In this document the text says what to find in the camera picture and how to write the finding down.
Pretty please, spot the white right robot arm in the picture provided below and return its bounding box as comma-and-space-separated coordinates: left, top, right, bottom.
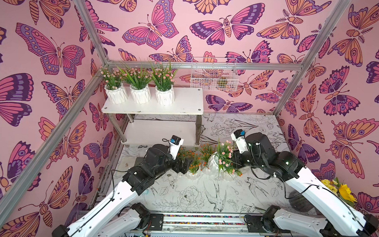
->
231, 129, 379, 237

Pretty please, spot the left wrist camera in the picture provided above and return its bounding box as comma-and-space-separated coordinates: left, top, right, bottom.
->
169, 135, 184, 160

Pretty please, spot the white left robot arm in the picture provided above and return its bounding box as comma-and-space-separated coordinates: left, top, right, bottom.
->
52, 143, 188, 237

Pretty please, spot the pink flower pot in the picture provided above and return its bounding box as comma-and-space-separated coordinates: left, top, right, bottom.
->
118, 66, 152, 104
204, 140, 242, 181
150, 62, 177, 106
100, 67, 128, 104

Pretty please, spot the white wire basket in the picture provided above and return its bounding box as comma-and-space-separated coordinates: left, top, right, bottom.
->
189, 57, 239, 93

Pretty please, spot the yellow sunflower bouquet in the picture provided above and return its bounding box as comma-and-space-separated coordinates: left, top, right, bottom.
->
321, 177, 357, 207

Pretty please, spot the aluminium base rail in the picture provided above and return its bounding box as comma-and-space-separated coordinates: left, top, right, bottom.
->
69, 206, 331, 237

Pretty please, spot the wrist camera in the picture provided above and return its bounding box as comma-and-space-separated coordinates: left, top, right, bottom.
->
169, 135, 184, 160
231, 129, 248, 154

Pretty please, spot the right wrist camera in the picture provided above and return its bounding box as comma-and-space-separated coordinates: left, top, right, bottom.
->
231, 129, 248, 154

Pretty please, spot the white two-tier rack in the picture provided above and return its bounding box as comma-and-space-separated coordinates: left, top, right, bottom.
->
102, 87, 204, 146

